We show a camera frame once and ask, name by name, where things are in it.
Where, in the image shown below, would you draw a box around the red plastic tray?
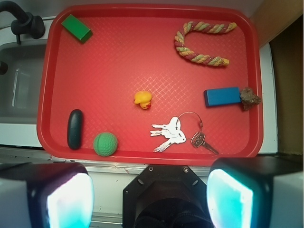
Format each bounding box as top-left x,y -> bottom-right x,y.
37,4 -> 263,166

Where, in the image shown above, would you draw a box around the green dimpled ball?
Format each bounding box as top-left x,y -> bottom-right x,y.
93,132 -> 118,157

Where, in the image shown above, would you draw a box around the black oval stone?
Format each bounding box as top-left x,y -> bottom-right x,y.
67,109 -> 83,150

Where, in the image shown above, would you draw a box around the brown rock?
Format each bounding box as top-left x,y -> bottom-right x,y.
240,87 -> 262,111

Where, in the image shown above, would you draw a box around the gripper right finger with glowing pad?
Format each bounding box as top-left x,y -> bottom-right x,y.
207,157 -> 304,228

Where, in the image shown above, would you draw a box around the silver keys on ring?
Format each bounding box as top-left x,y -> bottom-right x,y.
150,112 -> 219,155

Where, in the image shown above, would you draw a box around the multicolour braided rope toy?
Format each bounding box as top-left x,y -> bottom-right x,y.
174,21 -> 237,67

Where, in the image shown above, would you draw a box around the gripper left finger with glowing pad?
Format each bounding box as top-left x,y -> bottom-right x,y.
0,162 -> 94,228

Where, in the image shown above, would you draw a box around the blue rectangular block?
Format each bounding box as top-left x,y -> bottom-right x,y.
204,87 -> 241,107

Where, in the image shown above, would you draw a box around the black faucet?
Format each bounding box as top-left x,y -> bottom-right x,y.
0,0 -> 46,45

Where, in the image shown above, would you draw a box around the yellow rubber duck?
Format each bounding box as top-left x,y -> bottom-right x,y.
134,91 -> 152,110

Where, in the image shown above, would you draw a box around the green rectangular block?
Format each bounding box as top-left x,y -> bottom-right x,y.
61,14 -> 93,43

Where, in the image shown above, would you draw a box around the grey sink basin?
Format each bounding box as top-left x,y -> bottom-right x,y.
0,39 -> 47,124

